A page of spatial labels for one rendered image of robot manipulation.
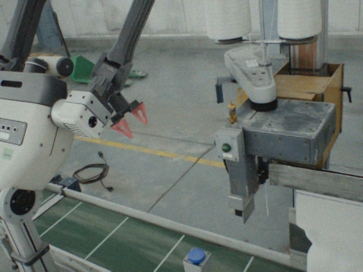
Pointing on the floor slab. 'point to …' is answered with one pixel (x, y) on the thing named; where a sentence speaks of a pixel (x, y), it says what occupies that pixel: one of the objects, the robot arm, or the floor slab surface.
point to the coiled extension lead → (95, 176)
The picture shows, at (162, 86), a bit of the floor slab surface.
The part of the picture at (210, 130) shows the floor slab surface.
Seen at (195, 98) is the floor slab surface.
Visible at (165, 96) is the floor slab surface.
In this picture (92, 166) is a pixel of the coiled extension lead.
